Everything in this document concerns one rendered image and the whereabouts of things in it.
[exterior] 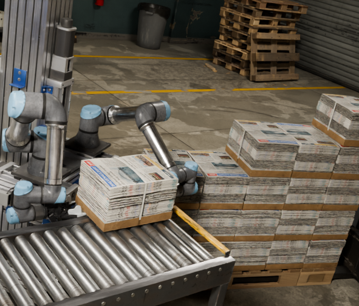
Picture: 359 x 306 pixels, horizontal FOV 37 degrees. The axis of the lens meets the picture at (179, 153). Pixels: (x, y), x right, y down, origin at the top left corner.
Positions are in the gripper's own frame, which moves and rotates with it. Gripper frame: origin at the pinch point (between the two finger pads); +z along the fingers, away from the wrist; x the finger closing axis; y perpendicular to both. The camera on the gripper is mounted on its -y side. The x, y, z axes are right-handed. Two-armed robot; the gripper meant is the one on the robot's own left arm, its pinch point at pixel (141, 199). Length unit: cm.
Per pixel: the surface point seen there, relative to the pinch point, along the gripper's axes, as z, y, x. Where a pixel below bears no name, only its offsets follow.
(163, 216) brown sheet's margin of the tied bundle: 2.8, 4.0, 23.7
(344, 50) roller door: -724, -18, -410
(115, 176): 27.6, 24.0, 14.2
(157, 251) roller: 19.2, 0.5, 43.6
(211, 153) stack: -75, 3, -33
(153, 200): 10.5, 14.1, 23.4
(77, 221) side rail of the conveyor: 41.6, 0.8, 10.4
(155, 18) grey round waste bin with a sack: -423, -26, -605
